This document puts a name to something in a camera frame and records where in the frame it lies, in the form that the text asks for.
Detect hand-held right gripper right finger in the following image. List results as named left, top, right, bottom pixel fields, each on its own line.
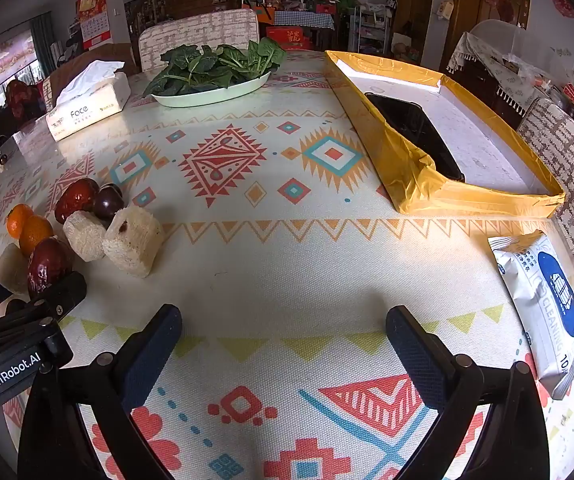
left=386, top=305, right=563, bottom=480

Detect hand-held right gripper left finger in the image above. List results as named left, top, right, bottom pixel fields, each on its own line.
left=17, top=304, right=184, bottom=480

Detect red date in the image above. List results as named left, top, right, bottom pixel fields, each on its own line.
left=54, top=177, right=100, bottom=225
left=27, top=236, right=72, bottom=298

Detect beige cake piece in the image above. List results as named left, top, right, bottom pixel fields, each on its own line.
left=63, top=210, right=108, bottom=262
left=0, top=243, right=32, bottom=297

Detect orange mandarin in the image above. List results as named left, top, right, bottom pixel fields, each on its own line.
left=18, top=215, right=54, bottom=257
left=7, top=203, right=34, bottom=238

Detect dark purple plum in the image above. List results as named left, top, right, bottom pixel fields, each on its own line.
left=92, top=183, right=126, bottom=221

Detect white blue wet wipes pack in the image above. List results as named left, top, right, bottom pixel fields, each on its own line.
left=487, top=230, right=574, bottom=401

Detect yellow taped cardboard box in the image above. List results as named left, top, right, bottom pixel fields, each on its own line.
left=324, top=50, right=565, bottom=218

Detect white tissue pack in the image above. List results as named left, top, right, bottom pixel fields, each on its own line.
left=46, top=60, right=132, bottom=142

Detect dark red cloth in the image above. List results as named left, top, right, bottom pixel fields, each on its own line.
left=2, top=79, right=48, bottom=116

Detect black plastic tray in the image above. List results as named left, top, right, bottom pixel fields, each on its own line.
left=365, top=92, right=466, bottom=182

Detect window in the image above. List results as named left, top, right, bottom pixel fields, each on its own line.
left=0, top=30, right=42, bottom=106

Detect dark green curtain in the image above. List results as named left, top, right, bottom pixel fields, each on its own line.
left=29, top=12, right=58, bottom=81

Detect pale green oval plate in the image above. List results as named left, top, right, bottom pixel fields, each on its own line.
left=144, top=71, right=272, bottom=108

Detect spinach leaves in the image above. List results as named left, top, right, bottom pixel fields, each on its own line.
left=144, top=39, right=287, bottom=97

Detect patterned chair back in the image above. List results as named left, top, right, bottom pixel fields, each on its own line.
left=138, top=8, right=260, bottom=73

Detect white fringed cloth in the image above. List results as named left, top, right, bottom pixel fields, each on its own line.
left=447, top=31, right=543, bottom=111

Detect red gift box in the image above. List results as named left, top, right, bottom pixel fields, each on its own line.
left=266, top=25, right=313, bottom=51

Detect blue checkered table cloth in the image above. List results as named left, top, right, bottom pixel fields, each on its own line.
left=273, top=10, right=335, bottom=31

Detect red wall calendar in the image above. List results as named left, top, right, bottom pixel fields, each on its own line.
left=76, top=0, right=112, bottom=51

